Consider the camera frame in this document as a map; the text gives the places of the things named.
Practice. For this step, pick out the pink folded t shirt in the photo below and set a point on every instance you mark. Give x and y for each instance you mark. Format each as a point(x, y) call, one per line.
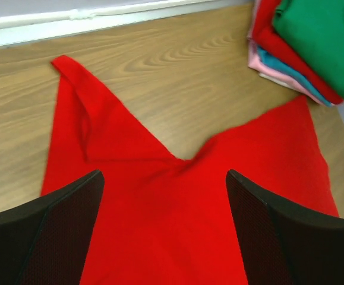
point(254, 62)

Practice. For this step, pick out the red folded t shirt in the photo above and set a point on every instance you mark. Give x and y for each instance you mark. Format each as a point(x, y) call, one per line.
point(265, 36)

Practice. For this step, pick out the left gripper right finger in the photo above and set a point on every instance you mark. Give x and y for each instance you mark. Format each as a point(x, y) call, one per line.
point(282, 242)

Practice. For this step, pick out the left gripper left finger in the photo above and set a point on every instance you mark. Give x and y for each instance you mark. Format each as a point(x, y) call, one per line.
point(46, 240)

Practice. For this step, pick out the white folded t shirt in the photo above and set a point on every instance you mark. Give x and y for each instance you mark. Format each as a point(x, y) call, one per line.
point(273, 79)

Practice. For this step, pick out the blue folded t shirt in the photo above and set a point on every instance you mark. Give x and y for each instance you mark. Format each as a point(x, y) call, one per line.
point(282, 72)

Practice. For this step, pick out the green folded t shirt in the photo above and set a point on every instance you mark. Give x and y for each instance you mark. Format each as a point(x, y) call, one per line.
point(315, 30)

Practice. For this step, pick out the red t shirt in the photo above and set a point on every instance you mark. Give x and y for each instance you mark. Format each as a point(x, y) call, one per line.
point(265, 36)
point(165, 220)

